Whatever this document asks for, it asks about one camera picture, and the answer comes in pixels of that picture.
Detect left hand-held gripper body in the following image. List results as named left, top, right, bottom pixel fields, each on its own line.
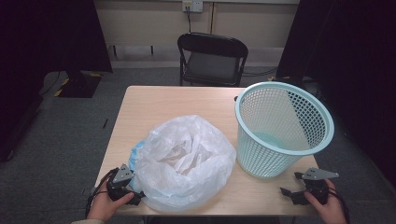
left=106, top=163, right=135, bottom=202

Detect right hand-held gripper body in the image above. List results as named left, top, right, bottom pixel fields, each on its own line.
left=300, top=167, right=340, bottom=205

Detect light blue mesh wastebasket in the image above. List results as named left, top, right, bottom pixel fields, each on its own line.
left=233, top=81, right=335, bottom=180

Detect white plastic bag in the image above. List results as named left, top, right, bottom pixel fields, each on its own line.
left=129, top=115, right=237, bottom=213

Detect person's right hand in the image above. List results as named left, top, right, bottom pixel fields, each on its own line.
left=303, top=178, right=347, bottom=224

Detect person's left hand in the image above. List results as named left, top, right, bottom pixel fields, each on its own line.
left=87, top=181, right=135, bottom=222

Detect black stand base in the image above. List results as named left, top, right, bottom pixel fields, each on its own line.
left=57, top=69, right=104, bottom=99

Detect black curtain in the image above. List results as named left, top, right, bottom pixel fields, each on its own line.
left=275, top=0, right=396, bottom=188
left=0, top=0, right=114, bottom=162

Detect black folding chair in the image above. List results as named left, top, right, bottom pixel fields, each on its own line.
left=177, top=32, right=249, bottom=88

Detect left hand-held gripper cable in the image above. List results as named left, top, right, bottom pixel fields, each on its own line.
left=84, top=167, right=120, bottom=218

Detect hand-held gripper cable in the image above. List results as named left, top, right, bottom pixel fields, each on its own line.
left=84, top=167, right=120, bottom=218
left=328, top=186, right=351, bottom=224

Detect right hand-held gripper cable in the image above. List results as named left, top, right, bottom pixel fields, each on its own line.
left=328, top=186, right=351, bottom=224

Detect black wall socket cable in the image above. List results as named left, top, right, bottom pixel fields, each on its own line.
left=185, top=6, right=192, bottom=34

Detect white wall socket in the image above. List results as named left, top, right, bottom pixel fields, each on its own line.
left=181, top=0, right=204, bottom=13

